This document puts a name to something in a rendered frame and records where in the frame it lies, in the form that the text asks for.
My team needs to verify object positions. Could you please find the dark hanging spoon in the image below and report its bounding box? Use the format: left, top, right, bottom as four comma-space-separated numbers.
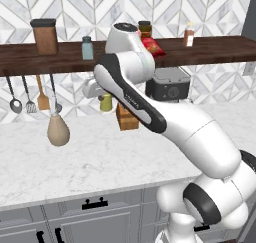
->
49, 73, 64, 114

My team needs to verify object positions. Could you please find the black door handle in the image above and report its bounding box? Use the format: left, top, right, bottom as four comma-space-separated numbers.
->
35, 230, 46, 243
54, 227, 66, 243

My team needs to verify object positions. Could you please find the yellow-green shaker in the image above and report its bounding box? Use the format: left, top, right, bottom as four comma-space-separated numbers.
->
99, 93, 114, 113

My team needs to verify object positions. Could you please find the white wall outlet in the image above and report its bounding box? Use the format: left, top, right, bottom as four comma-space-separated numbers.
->
242, 61, 256, 77

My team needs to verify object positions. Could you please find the dark wooden wall shelf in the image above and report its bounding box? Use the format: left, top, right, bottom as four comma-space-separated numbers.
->
0, 35, 256, 78

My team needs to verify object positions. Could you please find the grey drawer front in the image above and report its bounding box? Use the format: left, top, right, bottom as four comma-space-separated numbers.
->
42, 188, 145, 221
0, 205, 46, 229

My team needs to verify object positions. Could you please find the dark grey cabinet side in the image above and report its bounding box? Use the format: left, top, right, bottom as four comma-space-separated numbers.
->
241, 0, 256, 42

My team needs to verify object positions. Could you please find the blue-grey shaker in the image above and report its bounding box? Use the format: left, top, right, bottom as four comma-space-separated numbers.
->
81, 35, 95, 61

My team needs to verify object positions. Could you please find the wooden hanging spatula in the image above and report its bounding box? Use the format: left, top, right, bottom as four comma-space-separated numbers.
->
35, 74, 51, 112

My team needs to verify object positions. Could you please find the grey slotted spatula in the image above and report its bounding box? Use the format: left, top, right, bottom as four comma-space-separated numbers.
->
21, 75, 38, 114

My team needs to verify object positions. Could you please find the black toaster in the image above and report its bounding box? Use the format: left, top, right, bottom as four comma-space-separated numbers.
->
145, 66, 193, 103

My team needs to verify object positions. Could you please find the red snack bag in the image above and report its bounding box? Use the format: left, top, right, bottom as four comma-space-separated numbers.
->
141, 36, 167, 59

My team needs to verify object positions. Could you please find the grey cabinet door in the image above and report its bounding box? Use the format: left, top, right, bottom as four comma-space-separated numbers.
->
49, 211, 142, 243
0, 221, 52, 243

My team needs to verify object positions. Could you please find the brown wooden block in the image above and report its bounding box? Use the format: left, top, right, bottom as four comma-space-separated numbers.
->
115, 101, 141, 132

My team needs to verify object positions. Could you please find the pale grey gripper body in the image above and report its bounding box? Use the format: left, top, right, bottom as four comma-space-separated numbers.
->
82, 76, 108, 100

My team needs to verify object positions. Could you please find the grey hanging ladle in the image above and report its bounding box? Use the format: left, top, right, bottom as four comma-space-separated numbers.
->
5, 75, 24, 115

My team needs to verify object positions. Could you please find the brown canister with black lid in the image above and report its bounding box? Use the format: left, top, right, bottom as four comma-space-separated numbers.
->
29, 18, 60, 57

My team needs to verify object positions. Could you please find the dark jar with black lid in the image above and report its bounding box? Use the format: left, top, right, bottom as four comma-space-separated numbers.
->
137, 20, 153, 40

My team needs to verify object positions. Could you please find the black drawer handle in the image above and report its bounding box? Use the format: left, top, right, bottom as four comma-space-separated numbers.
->
193, 223, 211, 233
81, 197, 110, 211

